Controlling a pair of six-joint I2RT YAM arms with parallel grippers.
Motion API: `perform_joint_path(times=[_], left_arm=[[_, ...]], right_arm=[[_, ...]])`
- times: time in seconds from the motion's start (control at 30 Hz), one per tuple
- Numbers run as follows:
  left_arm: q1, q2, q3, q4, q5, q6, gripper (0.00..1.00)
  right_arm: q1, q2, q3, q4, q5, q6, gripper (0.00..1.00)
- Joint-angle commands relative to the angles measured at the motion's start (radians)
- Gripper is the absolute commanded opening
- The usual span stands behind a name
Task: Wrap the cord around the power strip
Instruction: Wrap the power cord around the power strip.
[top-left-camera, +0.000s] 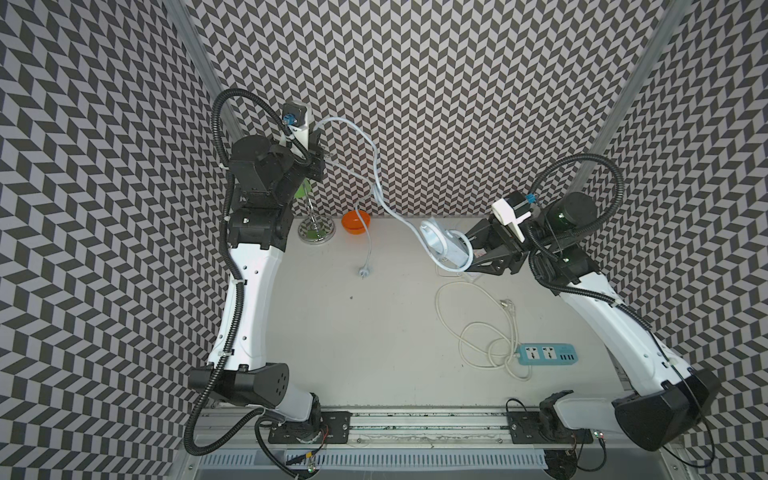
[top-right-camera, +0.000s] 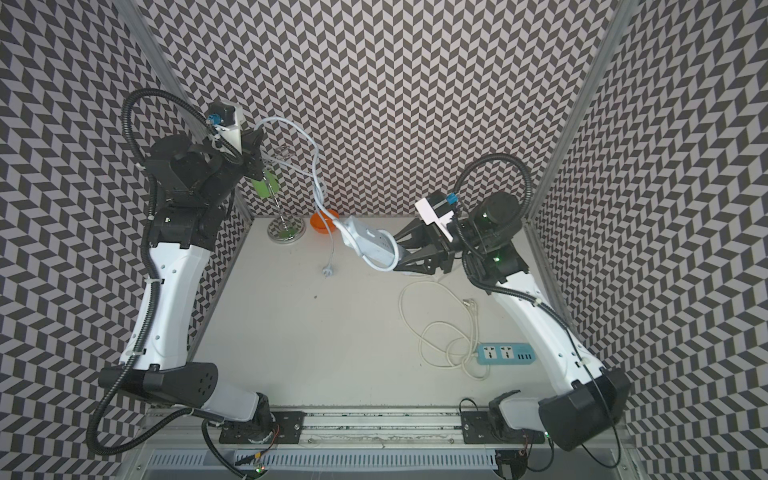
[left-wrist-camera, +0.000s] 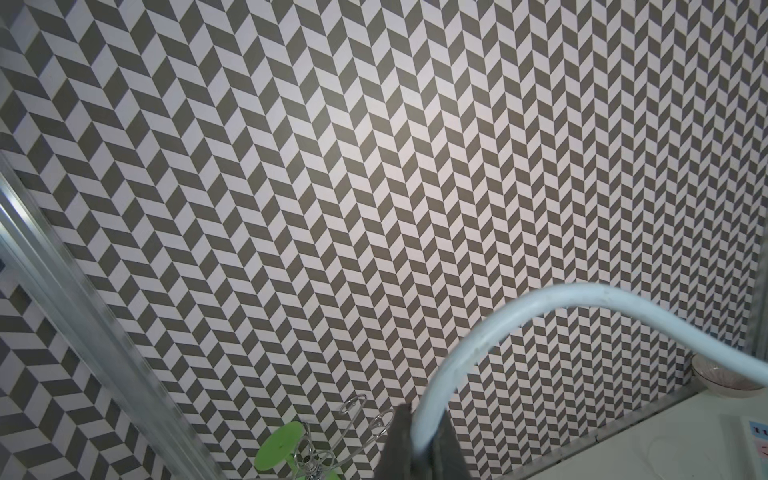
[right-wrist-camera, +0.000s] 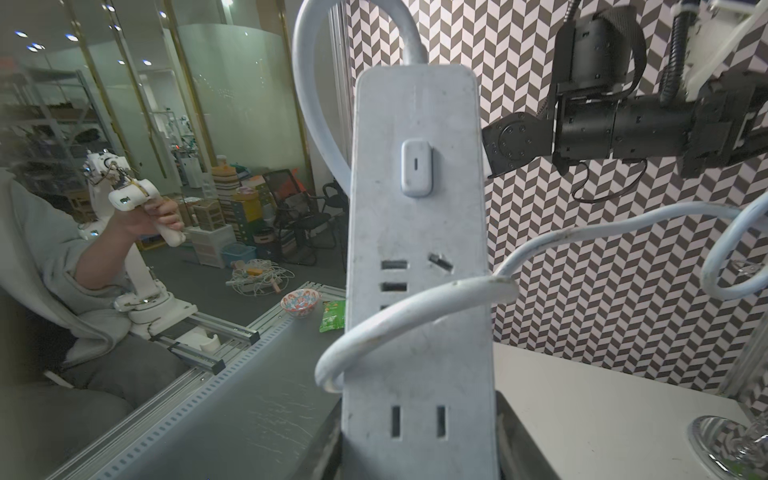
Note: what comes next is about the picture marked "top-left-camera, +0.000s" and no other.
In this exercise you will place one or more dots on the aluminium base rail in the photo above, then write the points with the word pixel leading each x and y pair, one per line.
pixel 395 439

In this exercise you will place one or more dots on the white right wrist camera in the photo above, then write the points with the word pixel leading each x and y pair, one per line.
pixel 511 211

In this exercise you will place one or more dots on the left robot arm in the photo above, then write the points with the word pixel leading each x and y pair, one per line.
pixel 263 176

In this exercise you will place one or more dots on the orange plastic bowl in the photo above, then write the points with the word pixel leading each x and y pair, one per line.
pixel 356 222

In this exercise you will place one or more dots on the right aluminium corner post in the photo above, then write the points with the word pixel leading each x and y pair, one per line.
pixel 644 60

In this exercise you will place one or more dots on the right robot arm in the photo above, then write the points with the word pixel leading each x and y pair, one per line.
pixel 668 397

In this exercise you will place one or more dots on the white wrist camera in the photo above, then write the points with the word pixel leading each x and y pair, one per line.
pixel 511 211
pixel 298 117

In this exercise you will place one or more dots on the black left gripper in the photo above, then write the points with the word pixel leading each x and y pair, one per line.
pixel 315 159

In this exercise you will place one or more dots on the chrome wire stand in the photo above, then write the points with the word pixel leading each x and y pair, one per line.
pixel 315 229

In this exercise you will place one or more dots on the aluminium corner post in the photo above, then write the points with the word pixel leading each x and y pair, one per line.
pixel 644 60
pixel 178 14

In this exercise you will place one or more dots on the left aluminium corner post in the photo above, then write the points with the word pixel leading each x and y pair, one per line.
pixel 178 14

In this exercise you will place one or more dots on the pale blue power strip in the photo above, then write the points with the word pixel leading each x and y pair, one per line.
pixel 450 249

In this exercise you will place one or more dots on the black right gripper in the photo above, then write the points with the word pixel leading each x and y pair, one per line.
pixel 502 248

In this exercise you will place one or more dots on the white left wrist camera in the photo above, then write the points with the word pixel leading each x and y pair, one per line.
pixel 298 117

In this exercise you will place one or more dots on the green plastic banana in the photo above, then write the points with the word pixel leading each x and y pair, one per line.
pixel 304 191

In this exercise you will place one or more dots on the teal power strip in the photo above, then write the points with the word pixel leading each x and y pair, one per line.
pixel 553 354

